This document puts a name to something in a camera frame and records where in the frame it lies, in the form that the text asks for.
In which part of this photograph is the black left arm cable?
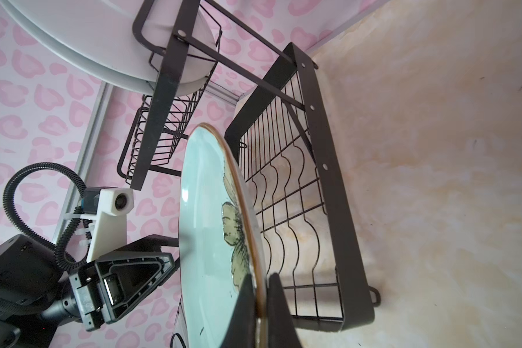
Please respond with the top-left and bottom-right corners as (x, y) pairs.
(0, 162), (92, 314)

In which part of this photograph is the light blue flower plate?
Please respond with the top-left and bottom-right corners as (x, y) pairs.
(178, 123), (266, 347)

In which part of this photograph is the black wire dish rack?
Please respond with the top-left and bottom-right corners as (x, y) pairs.
(117, 1), (381, 332)

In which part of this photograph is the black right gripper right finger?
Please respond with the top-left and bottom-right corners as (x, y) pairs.
(267, 273), (302, 348)

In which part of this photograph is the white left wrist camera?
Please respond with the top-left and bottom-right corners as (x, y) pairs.
(81, 188), (134, 262)

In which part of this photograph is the dark green rim plate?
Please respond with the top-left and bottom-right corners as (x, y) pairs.
(10, 1), (216, 97)

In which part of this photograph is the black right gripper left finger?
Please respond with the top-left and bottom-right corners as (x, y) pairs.
(220, 274), (257, 348)

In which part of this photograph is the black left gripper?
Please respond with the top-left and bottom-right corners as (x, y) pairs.
(39, 234), (179, 331)

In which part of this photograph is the white plate quatrefoil emblem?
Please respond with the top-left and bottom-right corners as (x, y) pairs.
(0, 1), (155, 94)

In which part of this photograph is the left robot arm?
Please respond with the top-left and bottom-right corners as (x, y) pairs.
(0, 234), (180, 347)

